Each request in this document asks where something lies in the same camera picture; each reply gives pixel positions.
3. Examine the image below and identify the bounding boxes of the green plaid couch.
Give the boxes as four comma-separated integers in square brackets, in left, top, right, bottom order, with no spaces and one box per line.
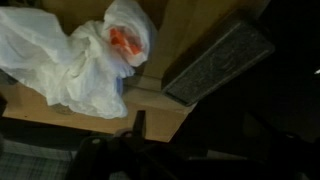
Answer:
[0,139,78,180]

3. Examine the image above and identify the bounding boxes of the large cardboard box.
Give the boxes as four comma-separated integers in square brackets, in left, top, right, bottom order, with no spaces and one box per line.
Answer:
[0,0,271,143]

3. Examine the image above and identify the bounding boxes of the dark grey block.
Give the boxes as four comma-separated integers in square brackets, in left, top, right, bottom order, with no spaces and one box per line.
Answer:
[161,18,276,108]

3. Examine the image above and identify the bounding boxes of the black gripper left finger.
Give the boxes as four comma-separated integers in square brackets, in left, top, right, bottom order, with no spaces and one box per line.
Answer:
[64,109,181,180]

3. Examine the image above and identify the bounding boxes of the white cloth red spot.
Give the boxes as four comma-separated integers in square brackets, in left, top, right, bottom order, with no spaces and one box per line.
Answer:
[0,0,158,120]

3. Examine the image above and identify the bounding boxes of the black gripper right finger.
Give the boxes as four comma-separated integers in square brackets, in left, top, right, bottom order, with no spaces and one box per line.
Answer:
[243,113,320,180]

